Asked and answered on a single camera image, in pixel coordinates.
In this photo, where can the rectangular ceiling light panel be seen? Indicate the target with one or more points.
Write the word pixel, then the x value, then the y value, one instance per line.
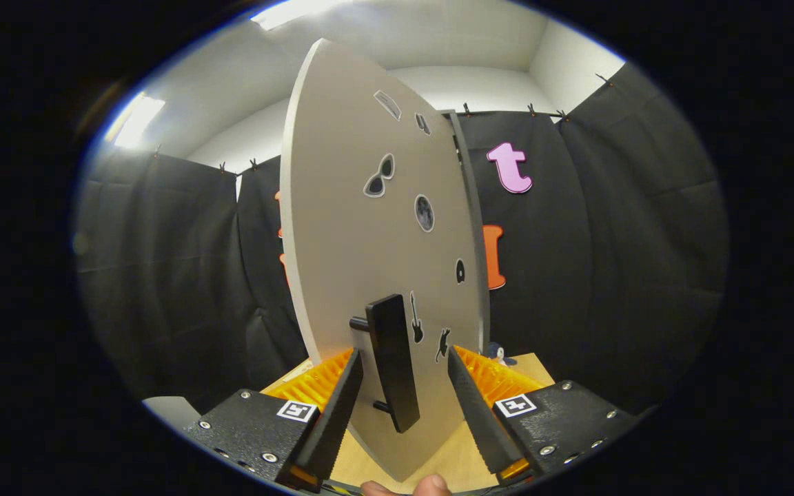
pixel 287 12

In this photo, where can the dark grey shoe cabinet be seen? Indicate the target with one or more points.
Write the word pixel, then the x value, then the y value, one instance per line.
pixel 469 186

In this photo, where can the row of black cloth clips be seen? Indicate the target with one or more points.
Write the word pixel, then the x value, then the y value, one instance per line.
pixel 466 109

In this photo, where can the long ceiling light strip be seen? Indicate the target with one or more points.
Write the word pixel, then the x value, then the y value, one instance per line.
pixel 138 120

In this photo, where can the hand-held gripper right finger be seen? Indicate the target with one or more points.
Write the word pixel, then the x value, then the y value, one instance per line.
pixel 476 413

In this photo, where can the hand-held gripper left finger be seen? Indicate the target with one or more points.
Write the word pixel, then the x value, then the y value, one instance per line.
pixel 338 420

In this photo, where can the small blue white figurine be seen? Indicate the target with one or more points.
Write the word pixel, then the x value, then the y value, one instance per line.
pixel 500 355

